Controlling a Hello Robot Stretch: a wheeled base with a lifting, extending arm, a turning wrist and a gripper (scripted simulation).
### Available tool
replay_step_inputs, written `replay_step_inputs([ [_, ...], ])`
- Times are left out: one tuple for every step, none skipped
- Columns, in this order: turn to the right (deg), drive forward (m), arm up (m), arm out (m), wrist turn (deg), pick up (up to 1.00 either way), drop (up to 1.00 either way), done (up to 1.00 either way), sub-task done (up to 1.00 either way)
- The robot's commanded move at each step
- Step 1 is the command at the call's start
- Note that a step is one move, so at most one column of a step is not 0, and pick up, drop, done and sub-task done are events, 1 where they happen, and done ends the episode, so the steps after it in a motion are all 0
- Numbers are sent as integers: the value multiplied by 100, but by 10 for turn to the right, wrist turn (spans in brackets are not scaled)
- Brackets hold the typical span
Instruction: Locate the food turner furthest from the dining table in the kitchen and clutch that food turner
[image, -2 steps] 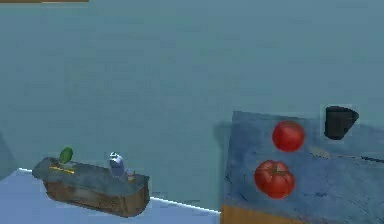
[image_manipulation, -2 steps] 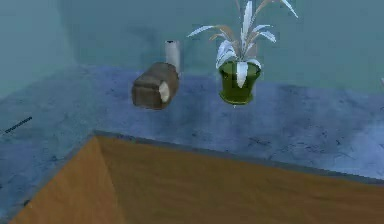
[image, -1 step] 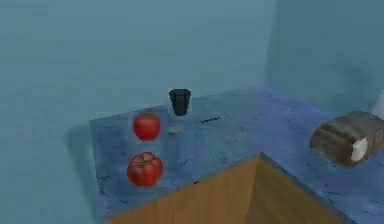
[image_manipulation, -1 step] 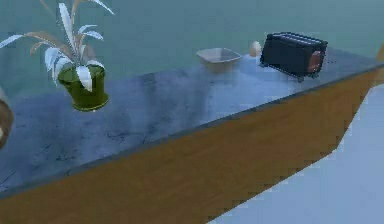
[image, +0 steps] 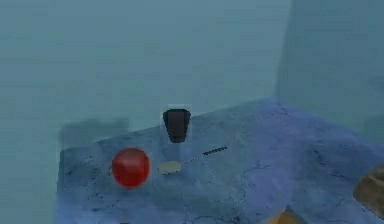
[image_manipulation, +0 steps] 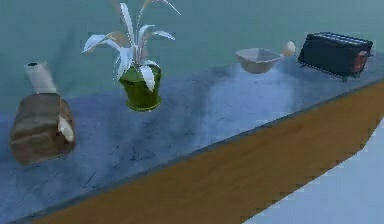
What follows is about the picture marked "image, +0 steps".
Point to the blue marble kitchen counter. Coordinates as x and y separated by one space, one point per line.
266 160

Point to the black cup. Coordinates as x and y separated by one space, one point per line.
176 126

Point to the red apple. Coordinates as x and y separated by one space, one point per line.
130 167

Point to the brown rounded block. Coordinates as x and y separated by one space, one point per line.
371 190

